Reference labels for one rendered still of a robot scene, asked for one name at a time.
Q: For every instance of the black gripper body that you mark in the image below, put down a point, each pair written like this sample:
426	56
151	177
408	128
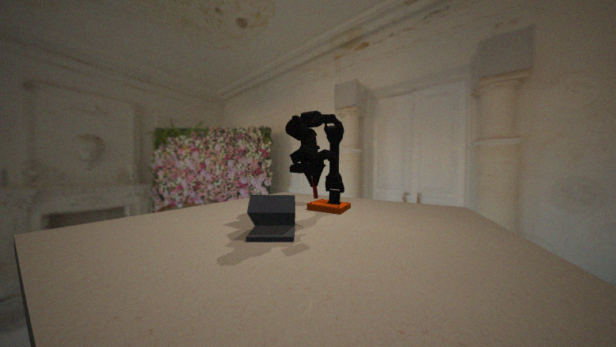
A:
319	157

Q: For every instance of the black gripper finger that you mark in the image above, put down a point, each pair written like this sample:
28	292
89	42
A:
317	169
308	173

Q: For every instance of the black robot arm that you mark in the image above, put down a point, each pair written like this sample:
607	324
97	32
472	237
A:
300	128

